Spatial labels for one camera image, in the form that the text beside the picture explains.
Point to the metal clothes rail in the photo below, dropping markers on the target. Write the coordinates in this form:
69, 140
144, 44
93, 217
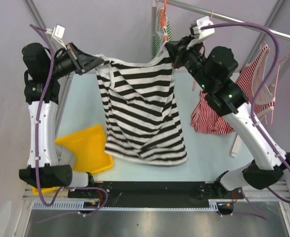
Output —
218, 16

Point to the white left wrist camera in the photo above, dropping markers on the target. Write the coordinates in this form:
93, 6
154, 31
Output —
57, 34

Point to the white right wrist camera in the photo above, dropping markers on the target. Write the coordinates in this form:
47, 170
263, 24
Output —
198, 34

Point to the green white striped tank top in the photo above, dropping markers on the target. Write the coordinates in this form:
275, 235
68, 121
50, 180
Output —
157, 39

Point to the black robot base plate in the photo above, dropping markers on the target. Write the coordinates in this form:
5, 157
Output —
165, 191

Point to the black white striped tank top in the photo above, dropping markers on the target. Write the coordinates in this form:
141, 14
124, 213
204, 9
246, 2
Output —
142, 118

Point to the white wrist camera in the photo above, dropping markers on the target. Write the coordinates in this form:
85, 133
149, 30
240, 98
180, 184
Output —
198, 34
57, 34

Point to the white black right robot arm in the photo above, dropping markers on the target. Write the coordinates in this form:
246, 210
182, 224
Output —
228, 100

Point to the empty pink wire hanger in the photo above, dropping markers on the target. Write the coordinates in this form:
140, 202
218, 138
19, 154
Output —
194, 82

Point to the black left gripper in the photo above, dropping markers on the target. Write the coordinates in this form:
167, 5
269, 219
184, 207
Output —
82, 62

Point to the pink hanger under red top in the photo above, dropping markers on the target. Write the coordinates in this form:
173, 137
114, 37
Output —
278, 64

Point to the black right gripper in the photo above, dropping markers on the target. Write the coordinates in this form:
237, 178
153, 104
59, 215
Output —
177, 50

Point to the grey cloth garment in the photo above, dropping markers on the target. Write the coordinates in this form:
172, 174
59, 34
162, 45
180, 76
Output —
65, 156

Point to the yellow plastic bin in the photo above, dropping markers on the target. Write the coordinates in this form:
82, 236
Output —
88, 146

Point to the orange plastic hanger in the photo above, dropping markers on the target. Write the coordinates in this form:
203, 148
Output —
163, 22

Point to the white slotted cable duct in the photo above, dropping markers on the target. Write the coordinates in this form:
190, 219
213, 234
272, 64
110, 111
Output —
124, 204

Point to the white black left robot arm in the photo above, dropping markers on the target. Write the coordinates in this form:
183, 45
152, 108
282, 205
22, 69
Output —
48, 165

